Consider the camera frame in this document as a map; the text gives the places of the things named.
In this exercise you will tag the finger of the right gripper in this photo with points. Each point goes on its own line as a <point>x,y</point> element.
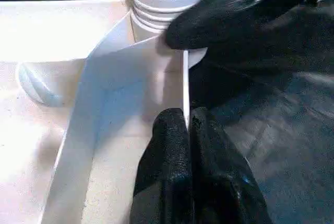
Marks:
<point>221,20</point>

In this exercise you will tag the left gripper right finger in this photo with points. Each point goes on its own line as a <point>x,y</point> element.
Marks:
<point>221,182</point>

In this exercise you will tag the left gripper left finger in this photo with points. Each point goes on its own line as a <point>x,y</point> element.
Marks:
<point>167,169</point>

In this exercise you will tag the white plastic table top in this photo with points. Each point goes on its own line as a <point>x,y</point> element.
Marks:
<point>39,130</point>

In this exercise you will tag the black mat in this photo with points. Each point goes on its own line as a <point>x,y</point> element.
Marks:
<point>274,130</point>

